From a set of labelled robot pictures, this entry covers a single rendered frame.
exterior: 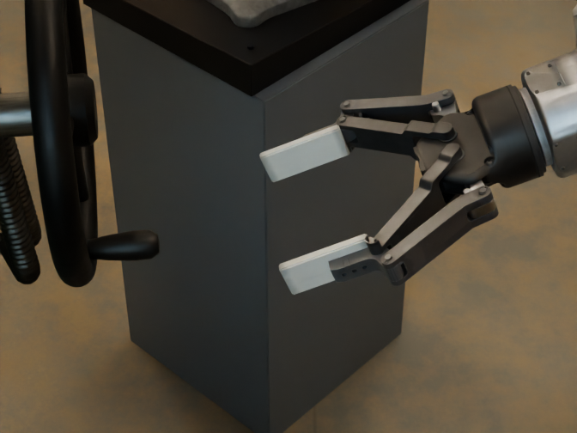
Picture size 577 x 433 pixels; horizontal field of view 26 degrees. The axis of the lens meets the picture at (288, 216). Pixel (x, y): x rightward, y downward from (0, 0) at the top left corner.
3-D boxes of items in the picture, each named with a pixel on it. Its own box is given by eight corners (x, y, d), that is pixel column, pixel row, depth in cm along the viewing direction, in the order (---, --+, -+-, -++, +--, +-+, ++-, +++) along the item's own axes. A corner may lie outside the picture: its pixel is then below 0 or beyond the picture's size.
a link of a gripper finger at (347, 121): (446, 136, 96) (455, 124, 97) (330, 117, 103) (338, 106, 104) (459, 172, 99) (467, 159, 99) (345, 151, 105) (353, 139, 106)
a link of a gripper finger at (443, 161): (461, 176, 98) (476, 180, 97) (377, 276, 94) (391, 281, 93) (447, 140, 96) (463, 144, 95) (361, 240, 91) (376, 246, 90)
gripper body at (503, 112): (508, 59, 97) (396, 101, 98) (538, 124, 91) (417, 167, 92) (530, 130, 102) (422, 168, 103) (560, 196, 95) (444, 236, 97)
